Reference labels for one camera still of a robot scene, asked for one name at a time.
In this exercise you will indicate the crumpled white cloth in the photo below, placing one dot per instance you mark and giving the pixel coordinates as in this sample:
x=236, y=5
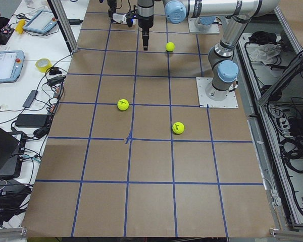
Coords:
x=266, y=54

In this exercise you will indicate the black power brick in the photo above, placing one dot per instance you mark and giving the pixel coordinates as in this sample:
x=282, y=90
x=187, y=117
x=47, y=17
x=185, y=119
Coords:
x=31, y=120

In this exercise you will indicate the yellow tennis ball near right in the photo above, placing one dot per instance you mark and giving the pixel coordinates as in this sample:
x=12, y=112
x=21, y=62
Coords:
x=123, y=104

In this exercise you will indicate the yellow handled tool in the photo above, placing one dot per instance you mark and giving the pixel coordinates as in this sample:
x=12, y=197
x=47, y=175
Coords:
x=20, y=25

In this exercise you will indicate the far teach pendant tablet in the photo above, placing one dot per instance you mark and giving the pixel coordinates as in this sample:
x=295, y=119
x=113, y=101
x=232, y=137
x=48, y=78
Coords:
x=41, y=23

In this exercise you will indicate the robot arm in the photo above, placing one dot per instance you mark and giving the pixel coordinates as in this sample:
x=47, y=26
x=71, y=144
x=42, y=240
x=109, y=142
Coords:
x=220, y=56
x=203, y=20

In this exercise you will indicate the yellow tennis ball far right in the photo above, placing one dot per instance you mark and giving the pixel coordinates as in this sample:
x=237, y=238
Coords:
x=178, y=128

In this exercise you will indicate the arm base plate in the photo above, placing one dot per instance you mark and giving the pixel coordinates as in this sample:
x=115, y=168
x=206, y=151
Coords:
x=209, y=97
x=196, y=27

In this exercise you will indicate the grey usb hub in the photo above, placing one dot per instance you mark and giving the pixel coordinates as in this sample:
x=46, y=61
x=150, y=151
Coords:
x=30, y=98

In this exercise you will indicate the black laptop monitor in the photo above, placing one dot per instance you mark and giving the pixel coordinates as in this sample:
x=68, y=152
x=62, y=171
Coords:
x=12, y=147

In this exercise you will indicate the teach pendant tablet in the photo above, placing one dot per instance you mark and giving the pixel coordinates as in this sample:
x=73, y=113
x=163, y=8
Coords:
x=11, y=64
x=41, y=23

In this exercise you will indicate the yellow tape roll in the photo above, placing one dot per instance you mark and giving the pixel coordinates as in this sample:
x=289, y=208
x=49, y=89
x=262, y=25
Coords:
x=43, y=64

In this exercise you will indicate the near teach pendant tablet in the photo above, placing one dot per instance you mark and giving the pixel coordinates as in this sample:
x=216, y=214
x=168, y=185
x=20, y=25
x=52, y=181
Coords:
x=11, y=64

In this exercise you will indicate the left aluminium frame column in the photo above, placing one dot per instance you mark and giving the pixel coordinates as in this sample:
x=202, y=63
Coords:
x=64, y=25

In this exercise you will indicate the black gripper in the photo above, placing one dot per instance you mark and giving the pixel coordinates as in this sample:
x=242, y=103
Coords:
x=145, y=22
x=112, y=4

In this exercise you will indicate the Wilson tennis ball can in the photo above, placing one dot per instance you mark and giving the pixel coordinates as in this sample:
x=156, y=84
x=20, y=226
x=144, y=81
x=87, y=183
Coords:
x=121, y=19

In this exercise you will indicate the yellow Head tennis ball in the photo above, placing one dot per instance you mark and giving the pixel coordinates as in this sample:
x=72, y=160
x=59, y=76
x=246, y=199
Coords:
x=170, y=46

